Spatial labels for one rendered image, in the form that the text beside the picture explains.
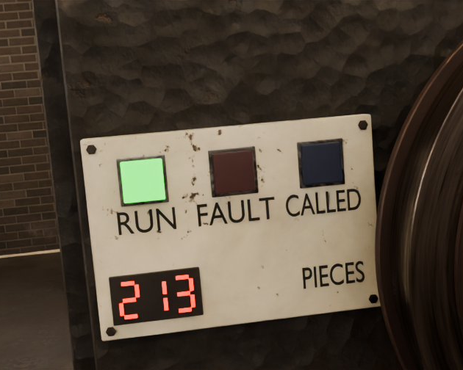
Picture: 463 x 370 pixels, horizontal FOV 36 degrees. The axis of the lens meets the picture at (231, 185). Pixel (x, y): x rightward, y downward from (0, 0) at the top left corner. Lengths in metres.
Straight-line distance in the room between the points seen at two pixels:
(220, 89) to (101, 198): 0.14
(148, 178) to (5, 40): 6.10
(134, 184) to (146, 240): 0.05
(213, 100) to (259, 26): 0.08
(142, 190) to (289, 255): 0.15
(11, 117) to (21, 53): 0.57
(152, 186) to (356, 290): 0.21
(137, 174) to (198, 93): 0.09
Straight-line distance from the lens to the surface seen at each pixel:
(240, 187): 0.63
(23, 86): 6.66
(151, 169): 0.62
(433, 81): 0.61
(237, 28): 0.65
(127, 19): 0.65
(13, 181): 6.70
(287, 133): 0.64
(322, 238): 0.66
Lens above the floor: 1.27
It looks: 7 degrees down
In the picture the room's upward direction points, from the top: 5 degrees counter-clockwise
